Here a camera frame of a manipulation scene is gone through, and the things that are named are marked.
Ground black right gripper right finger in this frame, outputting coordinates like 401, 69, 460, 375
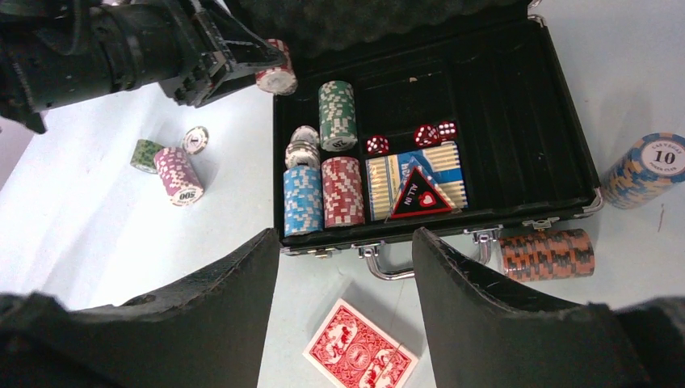
412, 228, 684, 387

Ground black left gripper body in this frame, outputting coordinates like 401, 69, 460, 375
1, 1, 225, 134

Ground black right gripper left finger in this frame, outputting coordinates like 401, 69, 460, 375
1, 228, 279, 387

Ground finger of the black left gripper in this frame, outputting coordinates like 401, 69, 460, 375
176, 1, 286, 108

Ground small red white stack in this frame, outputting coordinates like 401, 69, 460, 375
255, 38, 298, 95

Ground green poker chip stack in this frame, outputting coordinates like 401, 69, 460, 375
318, 80, 358, 152

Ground red playing card deck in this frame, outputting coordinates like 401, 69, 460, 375
303, 298, 418, 388

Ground small green chip stack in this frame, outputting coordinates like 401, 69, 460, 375
129, 139, 164, 174

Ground red poker chip stack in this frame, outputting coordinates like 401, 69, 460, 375
321, 156, 366, 229

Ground blue brown chip stack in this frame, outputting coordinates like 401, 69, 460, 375
601, 133, 684, 209

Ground single white chip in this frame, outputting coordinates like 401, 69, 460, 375
181, 126, 209, 155

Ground white grey chip stack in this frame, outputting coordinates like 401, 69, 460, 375
284, 125, 321, 169

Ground orange black chip stack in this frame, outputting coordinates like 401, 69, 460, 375
500, 229, 595, 282

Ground black all in triangle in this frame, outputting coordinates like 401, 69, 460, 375
389, 166, 455, 220

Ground blue poker chip stack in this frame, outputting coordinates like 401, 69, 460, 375
284, 165, 324, 237

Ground blue card deck in case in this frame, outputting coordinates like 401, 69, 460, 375
365, 141, 469, 221

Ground red dice in case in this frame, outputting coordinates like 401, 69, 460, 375
364, 120, 458, 155

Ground black aluminium poker case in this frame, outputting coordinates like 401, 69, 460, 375
228, 1, 601, 256

